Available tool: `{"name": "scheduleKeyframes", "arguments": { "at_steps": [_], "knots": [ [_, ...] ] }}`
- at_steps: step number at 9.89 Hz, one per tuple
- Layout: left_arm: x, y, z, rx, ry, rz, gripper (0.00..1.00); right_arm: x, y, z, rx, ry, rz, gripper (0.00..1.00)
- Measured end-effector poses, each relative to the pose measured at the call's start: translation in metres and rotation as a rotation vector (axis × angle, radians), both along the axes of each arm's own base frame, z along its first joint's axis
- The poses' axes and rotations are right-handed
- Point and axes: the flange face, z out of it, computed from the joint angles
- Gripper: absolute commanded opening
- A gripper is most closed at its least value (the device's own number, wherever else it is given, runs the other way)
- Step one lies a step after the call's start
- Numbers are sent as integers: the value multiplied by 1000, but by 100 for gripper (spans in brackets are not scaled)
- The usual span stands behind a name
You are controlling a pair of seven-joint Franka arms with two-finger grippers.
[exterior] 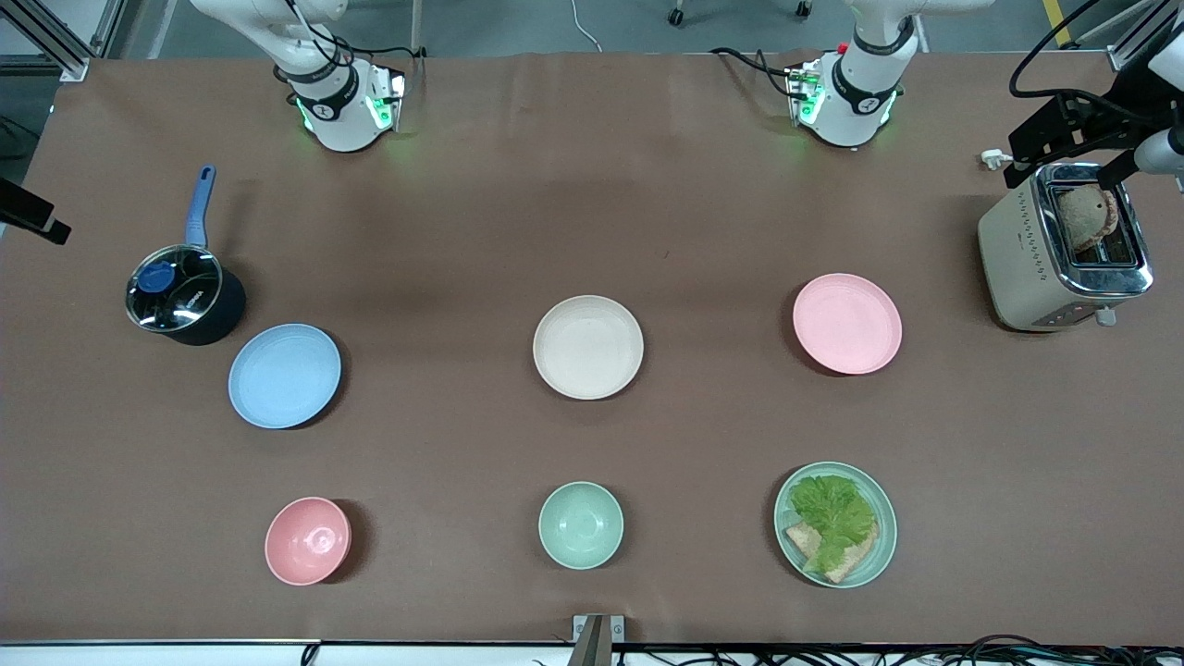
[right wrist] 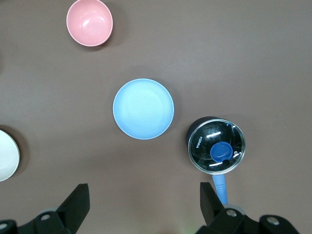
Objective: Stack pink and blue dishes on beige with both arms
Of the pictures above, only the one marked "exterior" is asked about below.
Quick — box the brown bread slice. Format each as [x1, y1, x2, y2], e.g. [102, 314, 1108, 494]
[784, 520, 880, 585]

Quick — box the metal bracket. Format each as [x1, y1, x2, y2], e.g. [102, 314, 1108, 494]
[572, 614, 625, 666]

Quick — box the black base cable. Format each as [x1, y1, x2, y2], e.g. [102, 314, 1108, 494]
[710, 46, 804, 99]

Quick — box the dark saucepan with blue handle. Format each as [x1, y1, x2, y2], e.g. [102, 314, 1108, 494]
[125, 165, 248, 347]

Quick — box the black cable bundle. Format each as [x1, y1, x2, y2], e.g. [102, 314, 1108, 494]
[615, 634, 1184, 666]

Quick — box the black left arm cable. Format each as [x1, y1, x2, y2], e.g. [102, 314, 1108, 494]
[1008, 0, 1125, 121]

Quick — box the pink bowl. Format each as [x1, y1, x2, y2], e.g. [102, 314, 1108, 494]
[265, 497, 352, 586]

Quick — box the mint green bowl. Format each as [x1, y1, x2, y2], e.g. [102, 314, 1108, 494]
[538, 481, 625, 571]

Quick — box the beige chrome toaster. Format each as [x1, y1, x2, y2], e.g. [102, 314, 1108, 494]
[978, 162, 1155, 332]

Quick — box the aluminium frame profile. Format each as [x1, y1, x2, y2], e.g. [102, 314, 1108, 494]
[0, 0, 126, 82]
[1105, 0, 1184, 71]

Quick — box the mint green plate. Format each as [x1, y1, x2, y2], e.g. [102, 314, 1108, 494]
[773, 462, 898, 589]

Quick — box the light blue plate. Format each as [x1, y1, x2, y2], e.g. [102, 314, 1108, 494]
[228, 323, 343, 430]

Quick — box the glass lid with blue knob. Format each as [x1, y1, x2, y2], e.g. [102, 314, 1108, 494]
[126, 244, 225, 332]

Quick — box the green lettuce leaf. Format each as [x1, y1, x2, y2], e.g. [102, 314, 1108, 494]
[788, 475, 878, 574]

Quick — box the white cable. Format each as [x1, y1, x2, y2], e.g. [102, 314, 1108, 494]
[570, 0, 604, 53]

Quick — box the pink plate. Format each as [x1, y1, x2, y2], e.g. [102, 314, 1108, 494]
[792, 273, 904, 376]

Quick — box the beige plate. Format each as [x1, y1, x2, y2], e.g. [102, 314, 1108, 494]
[533, 295, 646, 401]

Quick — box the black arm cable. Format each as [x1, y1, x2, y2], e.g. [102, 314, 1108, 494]
[277, 0, 357, 89]
[1008, 0, 1125, 121]

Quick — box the brown toast slice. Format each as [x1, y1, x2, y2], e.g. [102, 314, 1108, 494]
[1057, 185, 1120, 255]

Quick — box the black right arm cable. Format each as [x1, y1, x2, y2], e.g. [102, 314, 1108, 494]
[277, 0, 357, 89]

